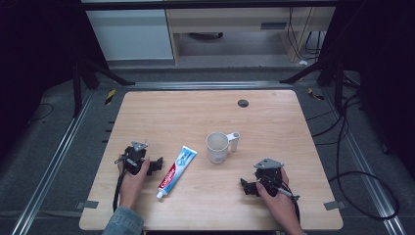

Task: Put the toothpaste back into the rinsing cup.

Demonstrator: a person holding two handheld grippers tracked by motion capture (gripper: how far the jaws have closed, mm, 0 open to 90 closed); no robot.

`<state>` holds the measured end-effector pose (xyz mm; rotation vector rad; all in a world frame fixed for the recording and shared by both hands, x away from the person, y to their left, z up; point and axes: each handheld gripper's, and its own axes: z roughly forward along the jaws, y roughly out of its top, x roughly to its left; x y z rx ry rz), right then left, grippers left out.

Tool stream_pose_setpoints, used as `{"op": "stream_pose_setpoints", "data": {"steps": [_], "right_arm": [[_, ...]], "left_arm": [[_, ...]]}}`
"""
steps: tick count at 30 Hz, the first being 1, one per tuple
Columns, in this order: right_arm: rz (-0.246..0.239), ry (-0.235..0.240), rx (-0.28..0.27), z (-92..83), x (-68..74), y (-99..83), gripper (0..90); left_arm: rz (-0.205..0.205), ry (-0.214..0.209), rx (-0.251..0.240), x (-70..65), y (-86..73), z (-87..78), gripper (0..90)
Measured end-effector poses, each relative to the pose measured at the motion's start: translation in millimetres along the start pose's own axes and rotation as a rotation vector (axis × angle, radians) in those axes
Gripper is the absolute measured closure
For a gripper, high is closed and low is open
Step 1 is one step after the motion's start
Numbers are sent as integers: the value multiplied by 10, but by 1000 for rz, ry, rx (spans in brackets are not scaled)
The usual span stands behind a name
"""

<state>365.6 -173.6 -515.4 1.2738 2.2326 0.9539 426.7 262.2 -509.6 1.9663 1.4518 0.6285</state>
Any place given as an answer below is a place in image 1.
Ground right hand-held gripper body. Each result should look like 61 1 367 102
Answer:
253 158 286 198

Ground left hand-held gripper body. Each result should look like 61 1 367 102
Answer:
122 140 152 176

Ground person's left hand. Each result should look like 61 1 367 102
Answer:
116 158 152 211

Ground person's right hand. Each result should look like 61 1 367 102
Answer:
255 167 305 235

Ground blue and white toothpaste tube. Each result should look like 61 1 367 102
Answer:
155 145 199 201

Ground white cup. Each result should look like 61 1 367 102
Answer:
205 131 241 165

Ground yellow and black tape strip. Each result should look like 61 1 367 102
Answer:
104 88 117 106
307 86 326 102

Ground grey tape piece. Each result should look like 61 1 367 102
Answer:
75 200 100 211
323 200 346 212

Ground black metal stand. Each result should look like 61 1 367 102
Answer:
69 57 136 118
279 55 361 114

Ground white cabinet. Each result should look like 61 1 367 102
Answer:
85 9 174 62

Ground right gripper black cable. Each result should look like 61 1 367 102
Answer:
275 182 301 224

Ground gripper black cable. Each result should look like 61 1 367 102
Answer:
275 182 301 224
112 156 138 213

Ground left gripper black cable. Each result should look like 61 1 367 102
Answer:
112 156 138 213

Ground aluminium floor rail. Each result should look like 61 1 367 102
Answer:
321 87 409 235
10 89 96 235
125 80 293 92

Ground thin black floor cable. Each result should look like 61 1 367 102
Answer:
28 103 55 122

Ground long black floor cable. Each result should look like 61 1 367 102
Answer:
306 92 401 220

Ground hanging black cables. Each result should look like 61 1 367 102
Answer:
287 7 324 62

